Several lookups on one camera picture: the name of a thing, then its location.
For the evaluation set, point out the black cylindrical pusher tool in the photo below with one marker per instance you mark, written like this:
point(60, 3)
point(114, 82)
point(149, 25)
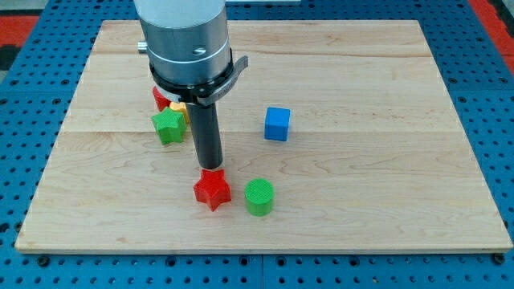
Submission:
point(205, 132)

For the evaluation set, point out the blue cube block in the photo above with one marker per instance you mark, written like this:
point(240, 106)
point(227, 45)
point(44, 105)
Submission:
point(276, 124)

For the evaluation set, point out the green cylinder block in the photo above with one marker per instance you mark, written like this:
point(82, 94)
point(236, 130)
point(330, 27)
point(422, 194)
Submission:
point(259, 197)

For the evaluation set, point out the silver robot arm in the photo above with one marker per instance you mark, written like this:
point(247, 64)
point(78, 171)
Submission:
point(188, 46)

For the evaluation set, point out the red block behind arm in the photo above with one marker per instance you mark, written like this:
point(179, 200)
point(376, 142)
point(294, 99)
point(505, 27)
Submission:
point(160, 100)

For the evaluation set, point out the yellow hexagon block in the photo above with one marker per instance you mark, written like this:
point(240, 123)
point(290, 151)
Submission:
point(180, 107)

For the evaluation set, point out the green star block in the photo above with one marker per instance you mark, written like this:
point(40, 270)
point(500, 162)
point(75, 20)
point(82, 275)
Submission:
point(169, 126)

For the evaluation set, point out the red star block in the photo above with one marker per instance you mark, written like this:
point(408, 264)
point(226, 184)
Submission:
point(212, 188)

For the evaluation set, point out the wooden board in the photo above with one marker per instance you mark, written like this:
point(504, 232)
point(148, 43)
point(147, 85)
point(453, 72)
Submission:
point(376, 161)

